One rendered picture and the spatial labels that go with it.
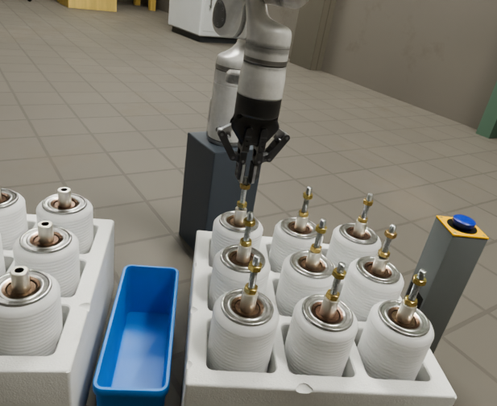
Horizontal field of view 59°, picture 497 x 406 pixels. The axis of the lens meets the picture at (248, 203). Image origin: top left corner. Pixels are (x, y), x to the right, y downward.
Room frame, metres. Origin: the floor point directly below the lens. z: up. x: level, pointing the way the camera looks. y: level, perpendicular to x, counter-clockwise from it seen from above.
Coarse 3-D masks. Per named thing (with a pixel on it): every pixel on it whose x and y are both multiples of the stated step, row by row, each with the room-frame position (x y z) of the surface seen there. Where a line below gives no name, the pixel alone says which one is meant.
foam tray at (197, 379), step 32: (192, 288) 0.62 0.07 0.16; (192, 320) 0.52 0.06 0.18; (288, 320) 0.56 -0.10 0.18; (192, 352) 0.46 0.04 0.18; (352, 352) 0.51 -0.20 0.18; (192, 384) 0.40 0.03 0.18; (224, 384) 0.41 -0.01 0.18; (256, 384) 0.42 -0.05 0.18; (288, 384) 0.43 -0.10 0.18; (320, 384) 0.44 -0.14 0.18; (352, 384) 0.45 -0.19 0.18; (384, 384) 0.46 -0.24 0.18; (416, 384) 0.47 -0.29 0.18; (448, 384) 0.48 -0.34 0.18
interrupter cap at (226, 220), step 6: (222, 216) 0.73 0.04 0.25; (228, 216) 0.73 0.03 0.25; (246, 216) 0.74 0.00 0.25; (222, 222) 0.70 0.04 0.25; (228, 222) 0.71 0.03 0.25; (258, 222) 0.73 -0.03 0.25; (228, 228) 0.69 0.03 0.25; (234, 228) 0.69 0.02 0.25; (240, 228) 0.70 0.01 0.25; (252, 228) 0.70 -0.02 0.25
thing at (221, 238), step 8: (216, 224) 0.71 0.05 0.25; (216, 232) 0.69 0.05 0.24; (224, 232) 0.68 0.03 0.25; (232, 232) 0.68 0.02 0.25; (256, 232) 0.70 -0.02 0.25; (216, 240) 0.69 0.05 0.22; (224, 240) 0.68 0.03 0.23; (232, 240) 0.68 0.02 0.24; (256, 240) 0.69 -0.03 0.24; (216, 248) 0.69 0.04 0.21; (256, 248) 0.70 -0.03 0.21
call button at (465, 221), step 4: (456, 216) 0.74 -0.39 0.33; (460, 216) 0.74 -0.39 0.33; (464, 216) 0.75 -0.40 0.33; (456, 220) 0.73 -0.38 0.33; (460, 220) 0.73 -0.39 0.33; (464, 220) 0.73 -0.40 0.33; (468, 220) 0.73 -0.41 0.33; (472, 220) 0.74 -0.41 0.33; (456, 224) 0.73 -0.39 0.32; (460, 224) 0.72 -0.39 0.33; (464, 224) 0.72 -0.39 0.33; (468, 224) 0.72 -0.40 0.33; (472, 224) 0.72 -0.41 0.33; (460, 228) 0.72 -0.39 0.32; (464, 228) 0.72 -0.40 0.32; (468, 228) 0.72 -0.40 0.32; (472, 228) 0.72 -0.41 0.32
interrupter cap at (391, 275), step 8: (368, 256) 0.67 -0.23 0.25; (360, 264) 0.64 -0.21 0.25; (368, 264) 0.65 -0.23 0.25; (392, 264) 0.66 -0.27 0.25; (360, 272) 0.62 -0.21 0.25; (368, 272) 0.62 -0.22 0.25; (384, 272) 0.63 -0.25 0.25; (392, 272) 0.63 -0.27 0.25; (376, 280) 0.60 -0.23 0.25; (384, 280) 0.61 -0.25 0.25; (392, 280) 0.61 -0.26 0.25
